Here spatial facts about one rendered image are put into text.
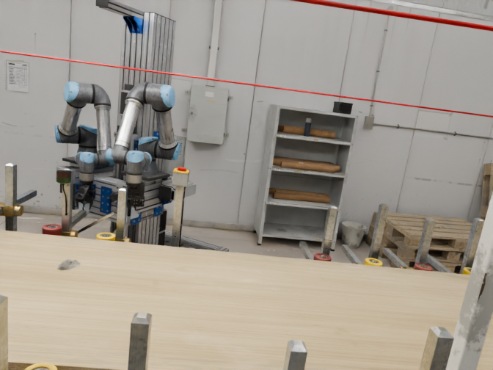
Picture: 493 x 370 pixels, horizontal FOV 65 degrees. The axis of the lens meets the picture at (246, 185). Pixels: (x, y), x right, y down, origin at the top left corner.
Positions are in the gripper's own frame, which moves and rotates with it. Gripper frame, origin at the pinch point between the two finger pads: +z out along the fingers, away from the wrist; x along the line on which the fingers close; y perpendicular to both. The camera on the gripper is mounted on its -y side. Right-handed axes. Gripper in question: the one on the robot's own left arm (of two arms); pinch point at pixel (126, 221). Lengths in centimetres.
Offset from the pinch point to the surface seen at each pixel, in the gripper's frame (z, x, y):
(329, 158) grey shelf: -9, 186, 260
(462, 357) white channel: -13, -140, 59
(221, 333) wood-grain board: 1, -99, 13
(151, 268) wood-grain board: 1, -53, 2
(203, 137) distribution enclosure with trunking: -19, 213, 109
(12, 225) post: 4, 6, -50
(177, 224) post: -5.2, -20.7, 19.8
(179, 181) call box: -26.3, -22.0, 18.6
